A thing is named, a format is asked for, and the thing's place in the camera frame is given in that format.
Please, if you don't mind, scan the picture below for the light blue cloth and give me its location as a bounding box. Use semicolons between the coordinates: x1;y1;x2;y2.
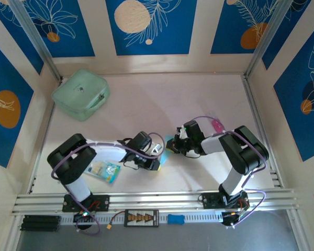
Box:
159;134;175;172

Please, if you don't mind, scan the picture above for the pink clear plastic stick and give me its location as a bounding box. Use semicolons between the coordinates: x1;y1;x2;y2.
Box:
211;119;224;133

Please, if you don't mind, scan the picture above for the blue snack packet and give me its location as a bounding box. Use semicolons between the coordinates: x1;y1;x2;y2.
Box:
84;161;121;185

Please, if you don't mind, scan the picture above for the black power distribution board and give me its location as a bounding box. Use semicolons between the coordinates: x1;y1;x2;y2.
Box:
124;209;160;227

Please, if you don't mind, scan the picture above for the blue foam block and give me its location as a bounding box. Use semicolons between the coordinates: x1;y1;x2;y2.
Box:
167;213;185;225

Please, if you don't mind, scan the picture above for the mint green zipper pouch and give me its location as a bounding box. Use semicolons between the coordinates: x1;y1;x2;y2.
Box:
51;69;111;121

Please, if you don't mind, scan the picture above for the circuit board with green light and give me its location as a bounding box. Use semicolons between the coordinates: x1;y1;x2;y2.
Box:
73;211;95;223

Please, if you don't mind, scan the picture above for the black ribbed block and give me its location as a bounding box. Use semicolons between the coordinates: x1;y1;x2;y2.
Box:
20;214;61;232

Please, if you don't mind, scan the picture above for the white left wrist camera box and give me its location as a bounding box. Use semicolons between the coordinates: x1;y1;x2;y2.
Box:
147;142;165;155

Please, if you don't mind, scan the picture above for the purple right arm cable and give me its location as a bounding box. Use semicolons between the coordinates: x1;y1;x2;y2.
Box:
192;116;267;227

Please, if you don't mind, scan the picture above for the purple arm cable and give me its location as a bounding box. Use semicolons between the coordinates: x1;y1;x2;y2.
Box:
51;132;165;236
192;116;267;227

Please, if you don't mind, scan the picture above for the aluminium mounting rail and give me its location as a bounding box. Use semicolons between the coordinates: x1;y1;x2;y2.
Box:
12;188;300;217

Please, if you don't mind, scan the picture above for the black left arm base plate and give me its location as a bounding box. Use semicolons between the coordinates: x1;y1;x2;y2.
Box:
62;195;110;212

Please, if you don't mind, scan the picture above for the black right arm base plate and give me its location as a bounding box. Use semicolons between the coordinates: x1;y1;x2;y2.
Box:
198;192;251;210

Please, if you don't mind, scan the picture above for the slotted grey cable duct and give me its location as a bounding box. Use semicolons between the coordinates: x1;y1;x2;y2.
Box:
59;211;223;226

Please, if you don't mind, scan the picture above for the brown wire with yellow plug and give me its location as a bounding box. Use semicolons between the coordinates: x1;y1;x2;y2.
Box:
106;210;126;231

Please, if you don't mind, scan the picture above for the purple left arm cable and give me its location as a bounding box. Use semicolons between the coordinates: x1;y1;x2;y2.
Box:
51;132;165;236

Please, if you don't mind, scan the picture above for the circuit board with orange wires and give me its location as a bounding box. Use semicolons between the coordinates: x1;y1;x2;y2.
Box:
221;210;246;227

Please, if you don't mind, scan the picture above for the aluminium frame post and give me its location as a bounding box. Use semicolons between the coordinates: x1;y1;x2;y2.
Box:
8;0;64;82
242;0;291;81

